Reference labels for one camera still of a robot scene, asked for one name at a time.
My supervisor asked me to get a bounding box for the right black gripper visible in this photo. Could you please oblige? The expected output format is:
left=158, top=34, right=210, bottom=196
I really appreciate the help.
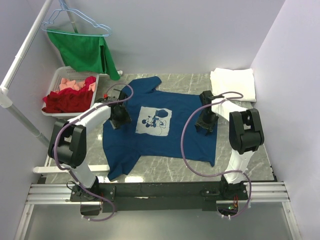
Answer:
left=194, top=109, right=219, bottom=136

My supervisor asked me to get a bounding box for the blue mickey t shirt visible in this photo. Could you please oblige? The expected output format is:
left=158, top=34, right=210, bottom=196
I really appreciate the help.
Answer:
left=102, top=76, right=217, bottom=180

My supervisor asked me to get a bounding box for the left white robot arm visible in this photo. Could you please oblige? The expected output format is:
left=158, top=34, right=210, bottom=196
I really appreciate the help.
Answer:
left=48, top=90, right=134, bottom=201

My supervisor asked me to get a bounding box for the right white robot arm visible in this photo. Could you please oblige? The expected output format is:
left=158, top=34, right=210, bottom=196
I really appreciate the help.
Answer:
left=195, top=90, right=265, bottom=200

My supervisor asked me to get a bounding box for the magenta garment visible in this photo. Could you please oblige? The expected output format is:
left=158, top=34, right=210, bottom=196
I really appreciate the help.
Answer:
left=84, top=76, right=97, bottom=89

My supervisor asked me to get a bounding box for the dark red garment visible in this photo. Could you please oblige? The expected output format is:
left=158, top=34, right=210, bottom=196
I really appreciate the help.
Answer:
left=42, top=88, right=94, bottom=114

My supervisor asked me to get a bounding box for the folded white t shirt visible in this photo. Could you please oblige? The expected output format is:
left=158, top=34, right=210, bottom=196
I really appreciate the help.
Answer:
left=210, top=68, right=257, bottom=103

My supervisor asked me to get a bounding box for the pink garment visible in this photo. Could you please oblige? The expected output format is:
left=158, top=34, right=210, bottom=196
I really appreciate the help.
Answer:
left=59, top=78, right=96, bottom=92

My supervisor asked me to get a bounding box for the white plastic laundry basket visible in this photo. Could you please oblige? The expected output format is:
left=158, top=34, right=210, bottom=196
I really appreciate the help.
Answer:
left=41, top=66, right=99, bottom=119

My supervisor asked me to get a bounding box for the green hanging cloth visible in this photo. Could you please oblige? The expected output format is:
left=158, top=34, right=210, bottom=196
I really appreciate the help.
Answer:
left=47, top=30, right=121, bottom=81

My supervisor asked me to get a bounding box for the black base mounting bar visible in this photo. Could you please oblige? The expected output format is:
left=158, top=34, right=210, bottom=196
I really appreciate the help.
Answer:
left=70, top=181, right=252, bottom=216

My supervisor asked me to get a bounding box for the white rack foot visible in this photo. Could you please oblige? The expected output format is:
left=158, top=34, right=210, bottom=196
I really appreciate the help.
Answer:
left=33, top=164, right=110, bottom=175

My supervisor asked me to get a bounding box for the white clothes rack pole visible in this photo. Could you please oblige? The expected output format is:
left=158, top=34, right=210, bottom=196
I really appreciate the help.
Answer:
left=0, top=0, right=78, bottom=148

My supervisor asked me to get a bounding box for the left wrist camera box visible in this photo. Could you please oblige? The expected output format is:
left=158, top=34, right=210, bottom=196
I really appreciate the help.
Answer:
left=103, top=87, right=121, bottom=99

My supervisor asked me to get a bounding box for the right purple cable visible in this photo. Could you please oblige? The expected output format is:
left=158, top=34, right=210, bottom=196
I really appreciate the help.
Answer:
left=180, top=91, right=251, bottom=220

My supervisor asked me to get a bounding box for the purple cable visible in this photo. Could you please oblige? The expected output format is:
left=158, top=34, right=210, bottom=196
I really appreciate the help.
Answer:
left=52, top=82, right=135, bottom=223
left=180, top=91, right=251, bottom=220

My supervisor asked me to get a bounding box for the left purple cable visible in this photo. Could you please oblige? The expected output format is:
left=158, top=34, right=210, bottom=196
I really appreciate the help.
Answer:
left=52, top=82, right=135, bottom=223

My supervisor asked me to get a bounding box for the aluminium rail frame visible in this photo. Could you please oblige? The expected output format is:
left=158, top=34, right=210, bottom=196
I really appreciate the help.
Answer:
left=14, top=182, right=302, bottom=240

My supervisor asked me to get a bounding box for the light blue wire hanger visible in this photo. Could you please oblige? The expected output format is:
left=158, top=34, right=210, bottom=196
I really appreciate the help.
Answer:
left=40, top=0, right=113, bottom=37

